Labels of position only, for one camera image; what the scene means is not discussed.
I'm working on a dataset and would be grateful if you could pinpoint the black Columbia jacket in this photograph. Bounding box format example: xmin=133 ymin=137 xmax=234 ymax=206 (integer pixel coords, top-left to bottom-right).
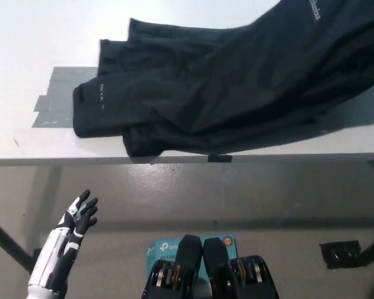
xmin=73 ymin=0 xmax=374 ymax=158

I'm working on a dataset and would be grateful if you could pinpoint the large grey tape patch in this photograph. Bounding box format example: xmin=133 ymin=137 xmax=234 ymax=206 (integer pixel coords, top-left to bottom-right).
xmin=31 ymin=66 xmax=101 ymax=130

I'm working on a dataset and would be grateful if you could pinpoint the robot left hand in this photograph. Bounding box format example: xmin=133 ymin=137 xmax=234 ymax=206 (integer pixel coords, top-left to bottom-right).
xmin=28 ymin=189 xmax=99 ymax=293

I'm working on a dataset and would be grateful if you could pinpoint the teal tp-link box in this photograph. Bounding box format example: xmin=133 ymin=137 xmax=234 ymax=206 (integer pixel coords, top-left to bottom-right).
xmin=145 ymin=234 xmax=238 ymax=281

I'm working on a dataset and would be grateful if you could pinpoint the robot left body block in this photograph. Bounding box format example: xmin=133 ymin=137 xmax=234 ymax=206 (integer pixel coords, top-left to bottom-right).
xmin=142 ymin=234 xmax=204 ymax=299

